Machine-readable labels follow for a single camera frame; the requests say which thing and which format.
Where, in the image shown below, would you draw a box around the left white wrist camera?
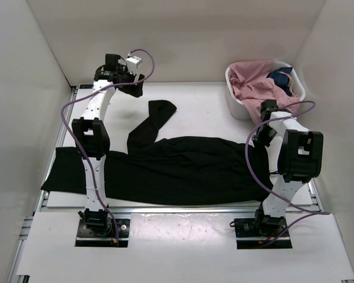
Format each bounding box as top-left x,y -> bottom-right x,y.
125,56 -> 142,70

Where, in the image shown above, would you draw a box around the pink garment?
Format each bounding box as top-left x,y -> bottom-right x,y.
229,58 -> 301,130

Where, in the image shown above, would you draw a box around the white front cover board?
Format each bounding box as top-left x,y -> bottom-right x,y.
18,212 -> 354,282

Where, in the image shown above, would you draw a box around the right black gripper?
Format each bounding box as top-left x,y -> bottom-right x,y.
251,124 -> 277,150

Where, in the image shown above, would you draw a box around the navy blue garment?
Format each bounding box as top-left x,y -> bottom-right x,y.
267,67 -> 294,97

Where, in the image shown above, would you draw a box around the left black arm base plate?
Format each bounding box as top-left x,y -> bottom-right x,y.
75,218 -> 130,248

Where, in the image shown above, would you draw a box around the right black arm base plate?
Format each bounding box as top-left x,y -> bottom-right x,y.
229,218 -> 293,249

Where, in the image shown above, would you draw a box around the black trousers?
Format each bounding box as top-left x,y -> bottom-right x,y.
40,99 -> 277,206

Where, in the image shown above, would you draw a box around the blue label sticker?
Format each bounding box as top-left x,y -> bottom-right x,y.
78,84 -> 94,89

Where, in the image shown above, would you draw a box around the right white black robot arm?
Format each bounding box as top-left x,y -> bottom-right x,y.
252,100 -> 324,236

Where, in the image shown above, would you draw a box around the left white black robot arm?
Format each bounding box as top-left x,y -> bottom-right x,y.
71,54 -> 145,237

